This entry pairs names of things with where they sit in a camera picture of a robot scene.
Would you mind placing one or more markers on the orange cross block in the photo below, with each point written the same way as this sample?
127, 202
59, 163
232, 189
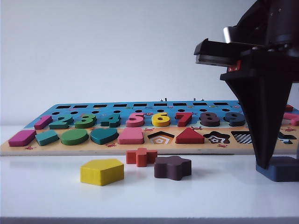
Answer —
140, 157

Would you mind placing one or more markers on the green number three piece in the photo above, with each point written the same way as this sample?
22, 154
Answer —
90, 120

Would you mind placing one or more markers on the dark blue square block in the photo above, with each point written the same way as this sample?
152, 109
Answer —
282, 171

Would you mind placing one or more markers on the magenta rectangle block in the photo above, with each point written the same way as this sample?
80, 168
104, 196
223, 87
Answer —
21, 138

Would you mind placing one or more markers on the teal number two piece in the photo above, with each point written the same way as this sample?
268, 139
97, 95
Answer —
58, 124

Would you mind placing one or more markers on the green oval block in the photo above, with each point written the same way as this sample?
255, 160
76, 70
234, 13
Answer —
74, 136

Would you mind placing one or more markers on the pink number five piece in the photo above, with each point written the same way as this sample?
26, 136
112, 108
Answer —
137, 120

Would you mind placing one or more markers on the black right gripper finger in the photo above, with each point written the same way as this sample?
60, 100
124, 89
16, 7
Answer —
297, 149

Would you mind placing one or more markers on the red bar-shaped piece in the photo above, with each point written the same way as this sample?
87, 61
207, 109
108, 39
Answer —
289, 108

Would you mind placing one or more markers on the brown star block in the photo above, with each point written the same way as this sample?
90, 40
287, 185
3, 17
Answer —
171, 168

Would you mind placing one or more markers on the brown number eight piece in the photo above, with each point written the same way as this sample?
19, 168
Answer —
203, 121

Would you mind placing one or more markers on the pink sign-shaped piece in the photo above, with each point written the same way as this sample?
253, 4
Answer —
290, 116

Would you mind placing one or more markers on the pink trapezoid block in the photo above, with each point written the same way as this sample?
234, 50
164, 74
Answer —
130, 136

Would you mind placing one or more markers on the red triangle block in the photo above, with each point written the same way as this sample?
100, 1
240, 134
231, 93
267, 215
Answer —
189, 137

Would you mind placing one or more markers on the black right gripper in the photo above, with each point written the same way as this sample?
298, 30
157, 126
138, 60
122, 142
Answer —
215, 54

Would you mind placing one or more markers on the yellow number six piece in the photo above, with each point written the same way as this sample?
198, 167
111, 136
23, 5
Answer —
156, 121

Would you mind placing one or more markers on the magenta number one piece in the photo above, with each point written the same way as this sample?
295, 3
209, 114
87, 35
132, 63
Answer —
42, 122

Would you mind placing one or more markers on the teal rhombus block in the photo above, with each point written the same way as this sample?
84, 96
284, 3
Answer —
46, 137

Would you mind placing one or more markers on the colourful wooden puzzle board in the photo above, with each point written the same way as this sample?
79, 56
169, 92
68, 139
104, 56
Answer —
77, 149

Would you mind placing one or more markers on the yellow pentagon block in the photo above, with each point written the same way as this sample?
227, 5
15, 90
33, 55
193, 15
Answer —
98, 171

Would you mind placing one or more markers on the red number seven piece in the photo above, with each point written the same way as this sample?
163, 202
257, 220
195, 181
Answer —
185, 119

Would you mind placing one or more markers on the teal heart block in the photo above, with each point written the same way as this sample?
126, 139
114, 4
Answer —
104, 135

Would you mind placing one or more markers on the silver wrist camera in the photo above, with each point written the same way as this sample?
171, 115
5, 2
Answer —
230, 35

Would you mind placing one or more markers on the teal number four piece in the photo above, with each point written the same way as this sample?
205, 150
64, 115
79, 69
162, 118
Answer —
114, 121

